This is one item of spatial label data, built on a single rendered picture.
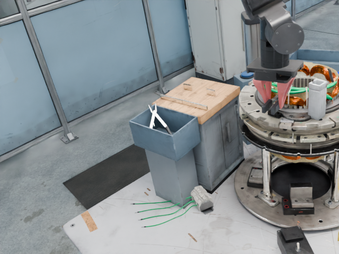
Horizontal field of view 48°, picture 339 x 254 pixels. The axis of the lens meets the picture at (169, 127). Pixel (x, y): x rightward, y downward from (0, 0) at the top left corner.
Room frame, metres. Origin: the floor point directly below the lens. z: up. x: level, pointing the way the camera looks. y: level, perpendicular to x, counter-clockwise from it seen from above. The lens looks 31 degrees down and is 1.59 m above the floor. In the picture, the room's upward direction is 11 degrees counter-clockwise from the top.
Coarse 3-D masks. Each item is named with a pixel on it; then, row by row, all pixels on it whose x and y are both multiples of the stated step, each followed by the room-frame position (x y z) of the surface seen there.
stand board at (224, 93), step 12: (192, 84) 1.10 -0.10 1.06; (204, 84) 1.09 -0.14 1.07; (216, 84) 1.07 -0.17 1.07; (228, 84) 1.05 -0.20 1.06; (180, 96) 1.04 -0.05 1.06; (192, 96) 1.02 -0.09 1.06; (204, 96) 1.01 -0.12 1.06; (216, 96) 0.99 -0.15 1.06; (228, 96) 0.98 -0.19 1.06; (180, 108) 0.96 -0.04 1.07; (192, 108) 0.95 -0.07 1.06; (216, 108) 0.94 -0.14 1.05; (204, 120) 0.90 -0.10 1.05
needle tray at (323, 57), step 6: (294, 54) 1.20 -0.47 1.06; (300, 54) 1.22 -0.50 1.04; (306, 54) 1.20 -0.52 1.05; (312, 54) 1.19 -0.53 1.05; (318, 54) 1.18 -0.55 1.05; (324, 54) 1.17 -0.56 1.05; (330, 54) 1.15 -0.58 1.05; (336, 54) 1.14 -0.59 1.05; (306, 60) 1.20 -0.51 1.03; (312, 60) 1.19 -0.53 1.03; (318, 60) 1.18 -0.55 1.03; (324, 60) 1.17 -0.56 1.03; (330, 60) 1.15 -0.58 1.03; (336, 60) 1.14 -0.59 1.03; (330, 66) 1.06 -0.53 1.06; (336, 66) 1.05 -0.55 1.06
